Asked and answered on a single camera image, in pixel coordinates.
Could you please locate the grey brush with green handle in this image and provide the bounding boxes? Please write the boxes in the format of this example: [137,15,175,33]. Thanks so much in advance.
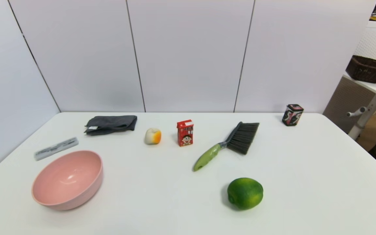
[193,121,260,172]

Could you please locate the red milk carton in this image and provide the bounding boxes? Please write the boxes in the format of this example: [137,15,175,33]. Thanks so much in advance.
[177,119,195,147]

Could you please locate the white and orange peach toy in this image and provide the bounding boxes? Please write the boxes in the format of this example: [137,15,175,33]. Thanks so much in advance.
[145,128,162,145]

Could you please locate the folded dark grey cloth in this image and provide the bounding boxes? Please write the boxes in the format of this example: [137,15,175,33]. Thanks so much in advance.
[84,115,138,136]

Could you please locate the green lime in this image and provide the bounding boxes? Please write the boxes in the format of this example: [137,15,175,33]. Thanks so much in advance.
[227,177,264,211]

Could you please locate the black and pink tin can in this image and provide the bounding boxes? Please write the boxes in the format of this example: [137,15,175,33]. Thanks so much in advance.
[282,104,304,127]

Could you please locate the pink plastic bowl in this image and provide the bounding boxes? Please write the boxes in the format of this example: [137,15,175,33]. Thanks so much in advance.
[31,150,104,211]

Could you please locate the clear plastic stationery case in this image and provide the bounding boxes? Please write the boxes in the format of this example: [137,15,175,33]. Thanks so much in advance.
[34,137,79,161]

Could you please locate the white side table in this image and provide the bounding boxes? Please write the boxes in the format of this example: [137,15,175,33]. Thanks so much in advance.
[342,73,376,141]

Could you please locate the dark brown wicker basket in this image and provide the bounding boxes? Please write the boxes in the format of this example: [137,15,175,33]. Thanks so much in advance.
[345,55,376,84]

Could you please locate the white table crank handle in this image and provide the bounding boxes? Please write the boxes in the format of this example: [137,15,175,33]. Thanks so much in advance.
[347,107,368,118]

